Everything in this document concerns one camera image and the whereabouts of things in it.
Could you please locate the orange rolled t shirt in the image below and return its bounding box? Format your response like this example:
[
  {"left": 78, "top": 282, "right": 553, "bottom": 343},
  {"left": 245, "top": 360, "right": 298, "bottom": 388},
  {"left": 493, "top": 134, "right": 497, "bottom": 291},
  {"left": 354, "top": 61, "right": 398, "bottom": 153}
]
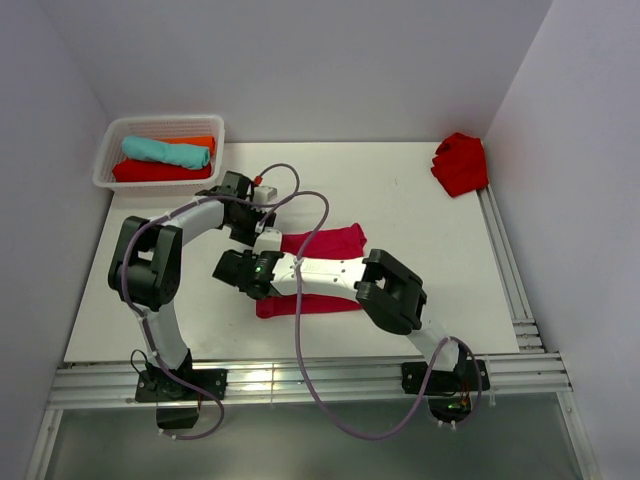
[{"left": 162, "top": 136, "right": 216, "bottom": 152}]

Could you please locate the pink t shirt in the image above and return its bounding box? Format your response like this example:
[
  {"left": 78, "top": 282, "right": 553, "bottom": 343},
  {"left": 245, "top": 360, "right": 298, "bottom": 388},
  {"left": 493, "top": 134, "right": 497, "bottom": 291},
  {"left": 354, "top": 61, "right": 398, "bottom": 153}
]
[{"left": 255, "top": 223, "right": 367, "bottom": 319}]

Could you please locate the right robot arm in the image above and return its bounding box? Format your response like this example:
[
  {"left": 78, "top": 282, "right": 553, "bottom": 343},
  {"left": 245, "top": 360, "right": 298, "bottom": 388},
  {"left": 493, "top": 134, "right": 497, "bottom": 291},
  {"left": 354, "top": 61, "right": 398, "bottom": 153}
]
[{"left": 213, "top": 249, "right": 468, "bottom": 390}]

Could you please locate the white plastic basket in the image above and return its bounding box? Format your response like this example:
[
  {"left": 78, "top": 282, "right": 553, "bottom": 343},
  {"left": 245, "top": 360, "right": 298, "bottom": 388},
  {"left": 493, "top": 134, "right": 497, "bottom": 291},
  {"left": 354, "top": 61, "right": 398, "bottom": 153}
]
[{"left": 93, "top": 115, "right": 225, "bottom": 196}]

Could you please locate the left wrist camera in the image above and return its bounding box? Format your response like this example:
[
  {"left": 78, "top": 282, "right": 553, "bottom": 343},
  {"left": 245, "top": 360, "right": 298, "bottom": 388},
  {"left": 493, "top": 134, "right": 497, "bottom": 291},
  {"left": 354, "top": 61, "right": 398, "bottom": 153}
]
[{"left": 251, "top": 176, "right": 278, "bottom": 205}]

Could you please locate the aluminium front rail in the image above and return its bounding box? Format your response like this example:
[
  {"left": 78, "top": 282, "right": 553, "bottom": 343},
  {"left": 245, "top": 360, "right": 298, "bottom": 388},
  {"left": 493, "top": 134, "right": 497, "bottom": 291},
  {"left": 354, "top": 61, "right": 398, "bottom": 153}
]
[{"left": 47, "top": 352, "right": 574, "bottom": 409}]

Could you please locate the red rolled t shirt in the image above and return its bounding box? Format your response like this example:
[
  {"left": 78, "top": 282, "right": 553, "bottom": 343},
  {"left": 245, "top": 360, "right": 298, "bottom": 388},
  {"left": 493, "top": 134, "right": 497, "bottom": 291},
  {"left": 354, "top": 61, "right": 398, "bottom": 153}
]
[{"left": 112, "top": 159, "right": 212, "bottom": 183}]

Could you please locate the teal rolled t shirt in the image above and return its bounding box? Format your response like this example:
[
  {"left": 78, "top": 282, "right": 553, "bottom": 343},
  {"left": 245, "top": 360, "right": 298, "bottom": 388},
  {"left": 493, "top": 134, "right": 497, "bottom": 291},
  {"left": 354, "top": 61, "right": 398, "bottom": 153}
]
[{"left": 121, "top": 136, "right": 212, "bottom": 170}]

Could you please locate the aluminium side rail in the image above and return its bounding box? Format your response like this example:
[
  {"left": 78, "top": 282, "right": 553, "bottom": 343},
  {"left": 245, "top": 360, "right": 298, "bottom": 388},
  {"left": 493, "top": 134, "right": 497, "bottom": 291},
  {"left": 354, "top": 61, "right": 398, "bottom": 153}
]
[{"left": 477, "top": 187, "right": 547, "bottom": 354}]

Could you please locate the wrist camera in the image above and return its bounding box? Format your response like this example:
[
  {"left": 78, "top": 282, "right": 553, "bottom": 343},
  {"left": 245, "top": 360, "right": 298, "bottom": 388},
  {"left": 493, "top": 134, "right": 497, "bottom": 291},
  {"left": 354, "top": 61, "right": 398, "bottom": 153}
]
[
  {"left": 251, "top": 176, "right": 278, "bottom": 205},
  {"left": 252, "top": 227, "right": 283, "bottom": 255}
]

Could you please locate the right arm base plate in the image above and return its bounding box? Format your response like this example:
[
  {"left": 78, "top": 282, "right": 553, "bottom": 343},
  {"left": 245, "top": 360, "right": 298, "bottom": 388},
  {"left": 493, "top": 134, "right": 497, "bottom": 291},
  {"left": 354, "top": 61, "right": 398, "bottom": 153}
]
[{"left": 400, "top": 358, "right": 491, "bottom": 396}]

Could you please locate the red crumpled t shirt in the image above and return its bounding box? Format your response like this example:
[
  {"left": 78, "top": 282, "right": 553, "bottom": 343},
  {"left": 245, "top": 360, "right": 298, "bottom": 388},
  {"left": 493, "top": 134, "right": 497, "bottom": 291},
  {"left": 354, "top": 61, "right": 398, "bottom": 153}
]
[{"left": 431, "top": 132, "right": 489, "bottom": 198}]

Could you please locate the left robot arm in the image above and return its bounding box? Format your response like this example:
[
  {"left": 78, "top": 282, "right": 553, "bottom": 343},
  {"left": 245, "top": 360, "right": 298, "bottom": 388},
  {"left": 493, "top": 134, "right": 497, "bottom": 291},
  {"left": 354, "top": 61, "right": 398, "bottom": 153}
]
[{"left": 107, "top": 172, "right": 277, "bottom": 399}]

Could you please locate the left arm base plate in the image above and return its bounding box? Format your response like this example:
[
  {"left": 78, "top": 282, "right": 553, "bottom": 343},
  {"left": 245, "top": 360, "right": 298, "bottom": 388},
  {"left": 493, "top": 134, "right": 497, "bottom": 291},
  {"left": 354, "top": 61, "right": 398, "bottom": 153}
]
[{"left": 134, "top": 366, "right": 228, "bottom": 403}]

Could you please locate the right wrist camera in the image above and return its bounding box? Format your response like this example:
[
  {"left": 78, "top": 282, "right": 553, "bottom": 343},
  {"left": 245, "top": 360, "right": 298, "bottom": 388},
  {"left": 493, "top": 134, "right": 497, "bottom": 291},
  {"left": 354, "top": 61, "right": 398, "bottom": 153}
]
[{"left": 252, "top": 227, "right": 283, "bottom": 255}]

